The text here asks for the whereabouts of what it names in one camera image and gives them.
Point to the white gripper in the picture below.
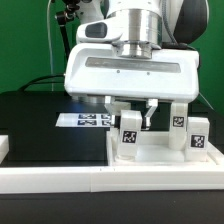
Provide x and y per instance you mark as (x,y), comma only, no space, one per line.
(117,59)

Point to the white square table top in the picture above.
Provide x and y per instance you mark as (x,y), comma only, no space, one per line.
(153,151)

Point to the white U-shaped fence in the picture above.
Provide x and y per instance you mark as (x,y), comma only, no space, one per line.
(204,176)

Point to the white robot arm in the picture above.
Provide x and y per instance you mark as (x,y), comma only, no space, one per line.
(182,21)

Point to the white sheet with markers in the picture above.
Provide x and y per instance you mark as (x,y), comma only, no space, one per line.
(83,120)

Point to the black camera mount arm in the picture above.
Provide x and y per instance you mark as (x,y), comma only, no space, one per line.
(63,23)

